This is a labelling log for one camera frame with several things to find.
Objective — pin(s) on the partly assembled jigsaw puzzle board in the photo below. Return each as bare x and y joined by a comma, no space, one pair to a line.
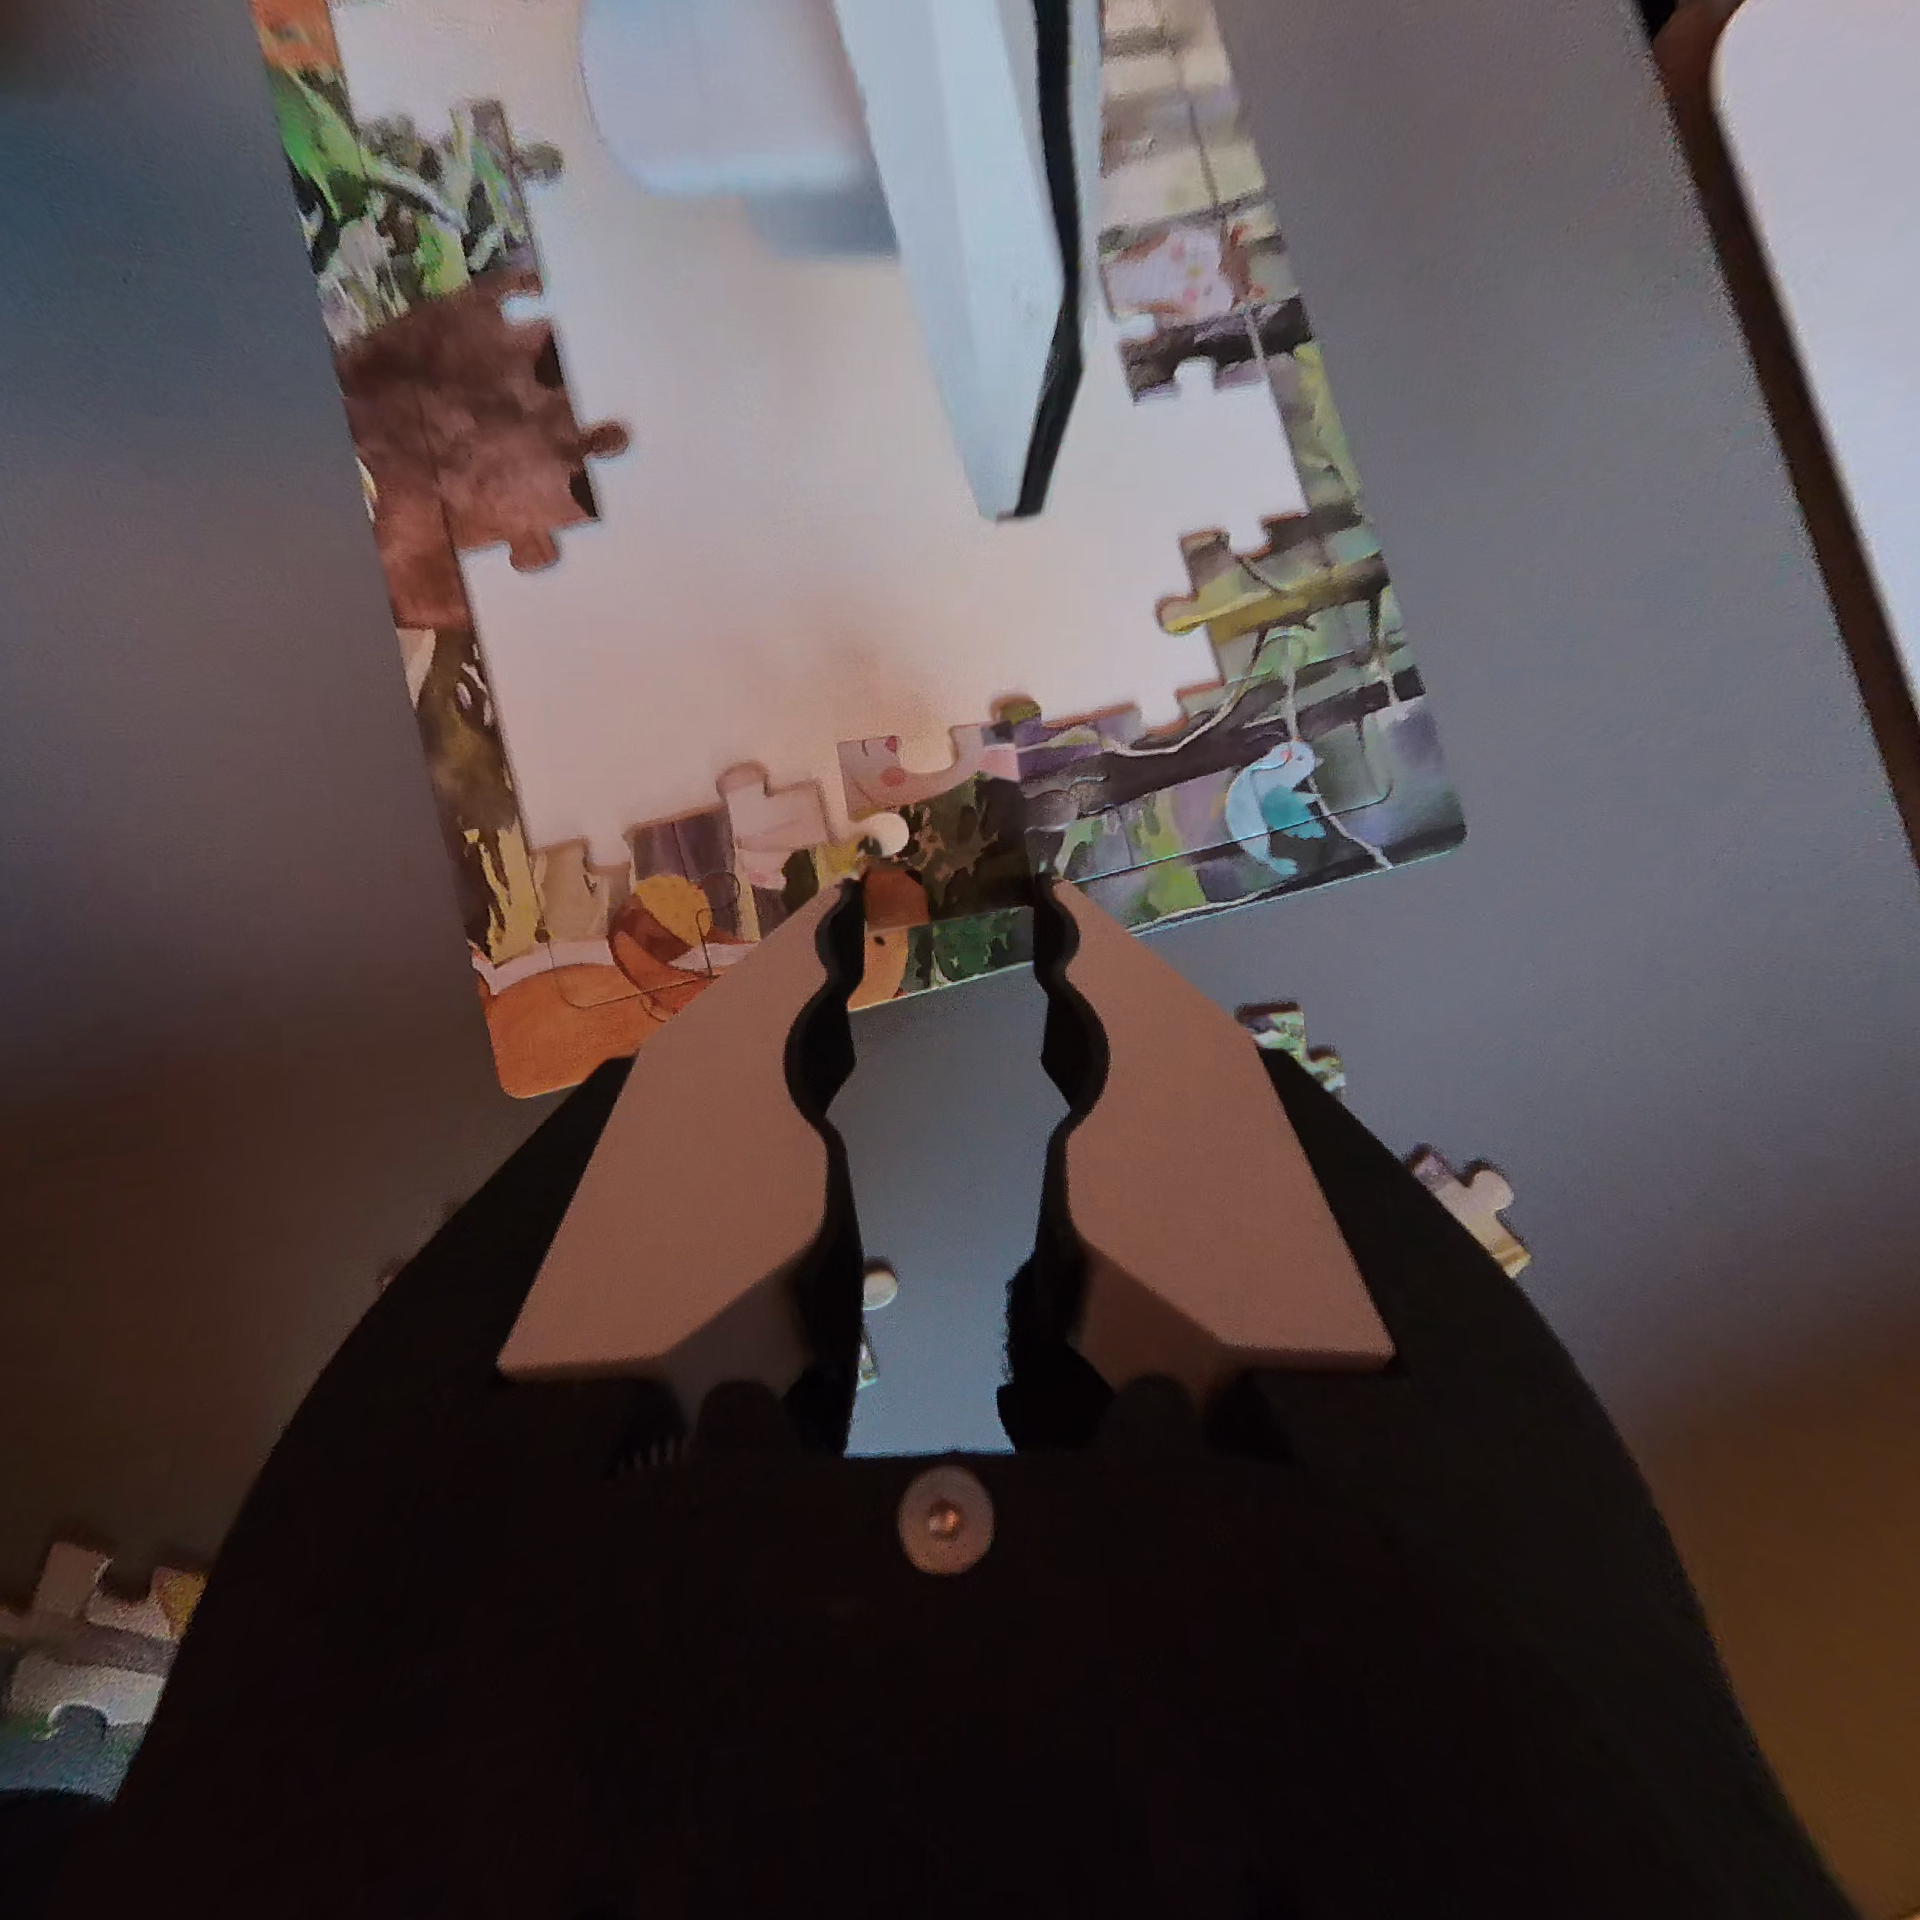
721,600

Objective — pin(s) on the white stand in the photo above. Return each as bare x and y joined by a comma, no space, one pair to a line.
1830,225

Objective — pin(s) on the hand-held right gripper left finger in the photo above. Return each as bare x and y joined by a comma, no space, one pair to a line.
690,1170

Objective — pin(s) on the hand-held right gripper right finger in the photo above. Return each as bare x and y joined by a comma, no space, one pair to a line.
1200,1170

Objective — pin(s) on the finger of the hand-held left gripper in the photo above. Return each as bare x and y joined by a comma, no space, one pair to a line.
961,225

